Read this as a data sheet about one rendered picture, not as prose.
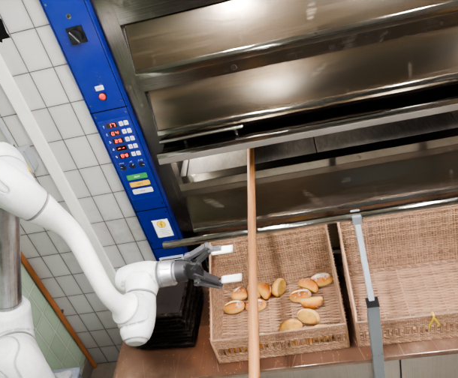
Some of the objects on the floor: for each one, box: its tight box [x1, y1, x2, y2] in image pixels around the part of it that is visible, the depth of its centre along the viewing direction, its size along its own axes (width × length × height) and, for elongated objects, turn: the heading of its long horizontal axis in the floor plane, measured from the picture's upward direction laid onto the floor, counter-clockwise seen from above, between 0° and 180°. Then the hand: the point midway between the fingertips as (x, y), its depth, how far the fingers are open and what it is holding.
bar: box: [162, 192, 458, 378], centre depth 197 cm, size 31×127×118 cm, turn 106°
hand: (233, 263), depth 163 cm, fingers open, 13 cm apart
